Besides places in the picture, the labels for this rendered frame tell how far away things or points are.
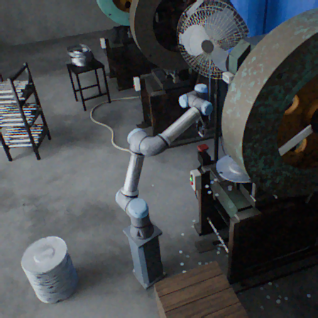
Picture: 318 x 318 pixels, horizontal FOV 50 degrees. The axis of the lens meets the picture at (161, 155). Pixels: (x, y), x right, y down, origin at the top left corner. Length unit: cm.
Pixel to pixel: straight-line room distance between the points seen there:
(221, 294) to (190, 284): 18
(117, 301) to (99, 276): 25
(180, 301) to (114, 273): 74
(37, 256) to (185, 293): 99
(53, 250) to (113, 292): 50
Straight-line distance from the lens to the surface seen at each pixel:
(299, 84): 137
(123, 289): 252
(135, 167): 202
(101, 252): 274
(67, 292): 255
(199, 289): 205
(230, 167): 211
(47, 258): 239
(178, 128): 191
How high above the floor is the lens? 208
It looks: 36 degrees down
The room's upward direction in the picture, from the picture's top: 6 degrees counter-clockwise
